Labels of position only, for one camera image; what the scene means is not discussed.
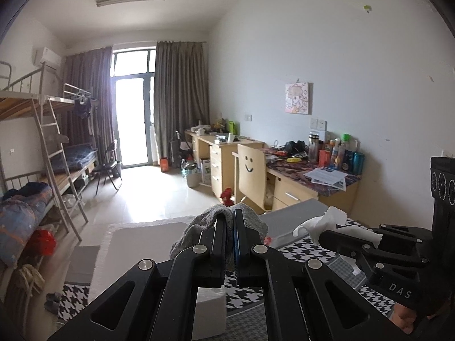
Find white air conditioner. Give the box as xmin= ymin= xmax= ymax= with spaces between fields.
xmin=33 ymin=47 xmax=62 ymax=70

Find grey trash bin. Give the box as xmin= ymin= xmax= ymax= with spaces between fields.
xmin=185 ymin=163 xmax=201 ymax=188

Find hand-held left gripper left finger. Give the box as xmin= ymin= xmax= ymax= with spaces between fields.
xmin=46 ymin=212 xmax=228 ymax=341

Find white tissue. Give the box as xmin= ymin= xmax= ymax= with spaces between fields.
xmin=292 ymin=206 xmax=382 ymax=274

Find blue orange folded quilt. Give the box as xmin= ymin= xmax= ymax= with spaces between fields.
xmin=0 ymin=182 xmax=54 ymax=269

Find black headphones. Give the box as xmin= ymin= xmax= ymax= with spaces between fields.
xmin=284 ymin=141 xmax=307 ymax=157

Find grey brown curtain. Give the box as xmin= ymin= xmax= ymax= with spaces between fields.
xmin=154 ymin=41 xmax=210 ymax=167
xmin=64 ymin=46 xmax=118 ymax=166

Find person's right hand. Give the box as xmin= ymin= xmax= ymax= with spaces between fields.
xmin=391 ymin=302 xmax=431 ymax=335

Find clear drinking tumbler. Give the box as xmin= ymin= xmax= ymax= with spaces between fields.
xmin=308 ymin=131 xmax=320 ymax=164

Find black folding chair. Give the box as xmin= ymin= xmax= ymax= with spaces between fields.
xmin=93 ymin=139 xmax=123 ymax=195

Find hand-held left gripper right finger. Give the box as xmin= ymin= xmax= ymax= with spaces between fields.
xmin=233 ymin=209 xmax=416 ymax=341

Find wooden desk with patterned mat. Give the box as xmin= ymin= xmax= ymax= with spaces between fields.
xmin=232 ymin=151 xmax=361 ymax=217

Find wooden chair with smiley face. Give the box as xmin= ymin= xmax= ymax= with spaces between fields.
xmin=236 ymin=143 xmax=276 ymax=214

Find metal bunk bed ladder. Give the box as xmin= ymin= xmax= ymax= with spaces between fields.
xmin=31 ymin=97 xmax=89 ymax=242

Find black white houndstooth tablecloth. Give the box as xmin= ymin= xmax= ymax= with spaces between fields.
xmin=59 ymin=217 xmax=397 ymax=341

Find white cardboard box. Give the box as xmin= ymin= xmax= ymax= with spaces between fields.
xmin=200 ymin=158 xmax=213 ymax=185

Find cluttered wooden desk with drawers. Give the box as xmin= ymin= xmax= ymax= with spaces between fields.
xmin=184 ymin=130 xmax=264 ymax=199

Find pair of dark slippers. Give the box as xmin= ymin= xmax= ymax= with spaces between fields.
xmin=44 ymin=290 xmax=65 ymax=314

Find red plastic bag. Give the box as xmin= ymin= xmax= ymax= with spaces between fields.
xmin=28 ymin=229 xmax=57 ymax=261

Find dark patterned desk mat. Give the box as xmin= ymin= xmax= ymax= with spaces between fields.
xmin=265 ymin=149 xmax=361 ymax=196

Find glass balcony door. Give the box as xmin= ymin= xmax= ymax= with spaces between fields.
xmin=112 ymin=48 xmax=157 ymax=167

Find white foam block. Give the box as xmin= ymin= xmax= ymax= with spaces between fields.
xmin=197 ymin=286 xmax=228 ymax=340

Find row of toiletry bottles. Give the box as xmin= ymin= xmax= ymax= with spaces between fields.
xmin=318 ymin=133 xmax=366 ymax=175

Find pink cartoon wall picture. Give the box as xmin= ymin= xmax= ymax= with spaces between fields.
xmin=284 ymin=82 xmax=313 ymax=115

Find ceiling tube light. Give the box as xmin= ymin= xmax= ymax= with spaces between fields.
xmin=95 ymin=0 xmax=168 ymax=8

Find dark blue bedding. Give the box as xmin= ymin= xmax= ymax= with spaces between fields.
xmin=63 ymin=143 xmax=98 ymax=172

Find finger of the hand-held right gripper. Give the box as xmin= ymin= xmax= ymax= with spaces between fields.
xmin=320 ymin=229 xmax=429 ymax=269
xmin=379 ymin=223 xmax=432 ymax=244

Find grey knitted cloth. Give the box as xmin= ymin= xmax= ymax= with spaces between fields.
xmin=170 ymin=202 xmax=269 ymax=272

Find white printed papers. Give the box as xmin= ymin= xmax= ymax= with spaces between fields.
xmin=305 ymin=166 xmax=349 ymax=190

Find metal bunk bed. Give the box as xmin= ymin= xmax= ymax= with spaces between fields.
xmin=0 ymin=60 xmax=100 ymax=271

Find dark hanging clothes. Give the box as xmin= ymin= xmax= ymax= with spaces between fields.
xmin=72 ymin=97 xmax=94 ymax=119

